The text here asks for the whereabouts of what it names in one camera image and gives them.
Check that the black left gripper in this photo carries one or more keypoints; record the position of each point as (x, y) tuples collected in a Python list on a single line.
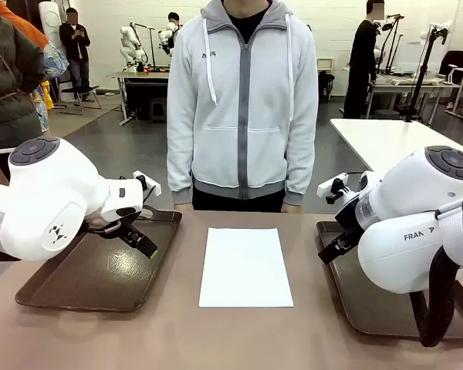
[(123, 212)]

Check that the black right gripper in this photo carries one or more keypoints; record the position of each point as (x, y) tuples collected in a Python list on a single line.
[(349, 219)]

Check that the thick white A4 paper stack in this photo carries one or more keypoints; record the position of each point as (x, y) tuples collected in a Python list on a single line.
[(247, 270)]

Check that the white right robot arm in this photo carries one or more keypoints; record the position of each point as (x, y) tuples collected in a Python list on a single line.
[(409, 185)]

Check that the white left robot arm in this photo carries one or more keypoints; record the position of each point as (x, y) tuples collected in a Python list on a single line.
[(54, 181)]

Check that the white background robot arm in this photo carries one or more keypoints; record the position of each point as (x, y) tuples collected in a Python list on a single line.
[(164, 36), (128, 36)]

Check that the person's right forearm white sleeve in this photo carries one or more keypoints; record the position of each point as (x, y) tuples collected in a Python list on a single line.
[(179, 165)]

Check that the person's left forearm white sleeve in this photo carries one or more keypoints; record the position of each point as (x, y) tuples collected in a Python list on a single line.
[(301, 165)]

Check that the person's right hand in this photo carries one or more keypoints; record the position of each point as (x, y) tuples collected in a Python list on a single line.
[(184, 207)]

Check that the person's left hand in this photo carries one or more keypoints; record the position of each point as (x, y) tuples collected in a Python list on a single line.
[(291, 209)]

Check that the brown plastic serving tray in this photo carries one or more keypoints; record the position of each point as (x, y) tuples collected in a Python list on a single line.
[(100, 277), (370, 308)]

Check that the large white table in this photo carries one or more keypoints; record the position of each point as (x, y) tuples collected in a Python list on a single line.
[(389, 138)]

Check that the small grey step stool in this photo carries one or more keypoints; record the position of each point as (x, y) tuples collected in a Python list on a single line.
[(158, 102)]

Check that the round grey stool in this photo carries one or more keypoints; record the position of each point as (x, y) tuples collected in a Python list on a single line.
[(386, 113)]

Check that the black tripod with white device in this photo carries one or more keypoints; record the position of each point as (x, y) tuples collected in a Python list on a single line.
[(410, 114)]

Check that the black bag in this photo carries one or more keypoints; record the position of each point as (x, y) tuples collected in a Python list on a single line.
[(326, 86)]

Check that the grey background work table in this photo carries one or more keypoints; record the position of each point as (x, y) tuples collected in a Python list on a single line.
[(139, 75)]

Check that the person in white grey hoodie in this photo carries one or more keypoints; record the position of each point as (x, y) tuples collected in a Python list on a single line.
[(239, 96)]

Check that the long white background desk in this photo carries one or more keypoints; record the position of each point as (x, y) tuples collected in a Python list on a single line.
[(409, 83)]

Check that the small white cabinet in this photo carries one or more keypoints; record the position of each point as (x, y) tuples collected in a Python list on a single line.
[(325, 63)]

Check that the standing person in black clothes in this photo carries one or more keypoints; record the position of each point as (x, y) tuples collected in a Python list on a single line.
[(360, 58)]

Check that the thin black pole stand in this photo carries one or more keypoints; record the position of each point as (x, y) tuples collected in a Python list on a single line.
[(152, 46)]

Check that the person in black holding phone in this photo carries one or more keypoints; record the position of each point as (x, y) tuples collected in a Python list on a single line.
[(75, 42)]

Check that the black office chair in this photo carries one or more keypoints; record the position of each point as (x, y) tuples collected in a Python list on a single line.
[(455, 61)]

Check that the masked person with black hair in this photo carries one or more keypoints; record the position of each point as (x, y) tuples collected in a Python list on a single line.
[(174, 19)]

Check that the person in orange jacket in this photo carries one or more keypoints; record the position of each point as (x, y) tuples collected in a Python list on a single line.
[(27, 31)]

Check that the white standing air conditioner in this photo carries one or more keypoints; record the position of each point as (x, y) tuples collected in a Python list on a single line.
[(50, 19)]

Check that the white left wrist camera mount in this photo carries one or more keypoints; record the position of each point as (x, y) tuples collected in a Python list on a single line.
[(153, 187)]

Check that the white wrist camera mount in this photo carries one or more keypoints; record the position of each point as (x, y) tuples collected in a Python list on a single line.
[(153, 187), (332, 186)]

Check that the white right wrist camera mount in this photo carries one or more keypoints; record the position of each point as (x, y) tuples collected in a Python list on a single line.
[(332, 186)]

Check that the black metal frame chair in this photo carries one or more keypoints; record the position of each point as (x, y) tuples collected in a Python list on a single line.
[(79, 89)]

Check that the black orange camera stand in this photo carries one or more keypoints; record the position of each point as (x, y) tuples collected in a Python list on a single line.
[(387, 27)]

